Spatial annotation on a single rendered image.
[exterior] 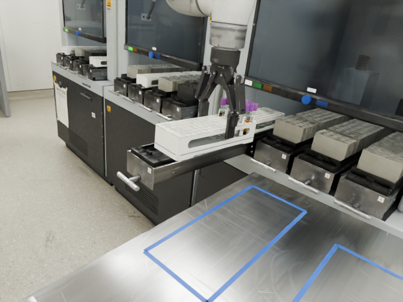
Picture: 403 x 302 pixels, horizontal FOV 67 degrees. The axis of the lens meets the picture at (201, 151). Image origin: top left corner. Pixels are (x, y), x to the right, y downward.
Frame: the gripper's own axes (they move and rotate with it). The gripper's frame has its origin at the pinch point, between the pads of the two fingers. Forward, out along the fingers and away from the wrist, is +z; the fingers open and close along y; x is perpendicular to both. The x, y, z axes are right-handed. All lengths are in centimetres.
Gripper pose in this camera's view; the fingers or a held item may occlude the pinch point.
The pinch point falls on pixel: (216, 124)
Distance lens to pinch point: 86.0
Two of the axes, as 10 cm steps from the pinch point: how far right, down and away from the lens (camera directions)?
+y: 6.8, 3.7, -6.4
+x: 7.3, -2.1, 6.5
